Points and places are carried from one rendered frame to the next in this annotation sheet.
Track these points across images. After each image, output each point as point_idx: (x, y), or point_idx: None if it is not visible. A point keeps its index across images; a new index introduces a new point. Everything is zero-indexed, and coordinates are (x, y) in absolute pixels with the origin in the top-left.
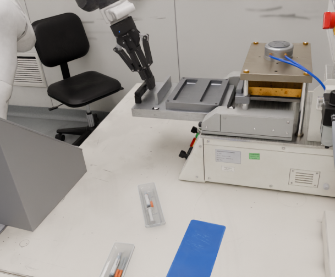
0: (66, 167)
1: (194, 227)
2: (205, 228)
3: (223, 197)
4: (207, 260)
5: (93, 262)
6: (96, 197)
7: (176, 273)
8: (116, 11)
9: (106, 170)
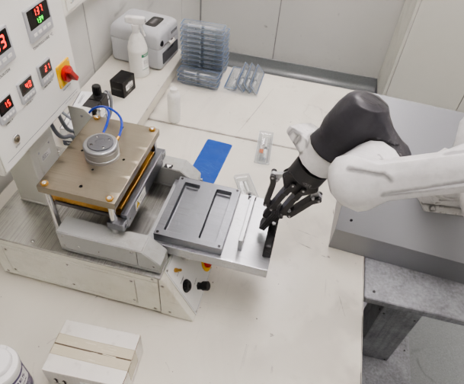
0: (338, 206)
1: (210, 178)
2: (202, 177)
3: None
4: (203, 156)
5: (280, 159)
6: (302, 212)
7: (223, 150)
8: (309, 123)
9: (306, 247)
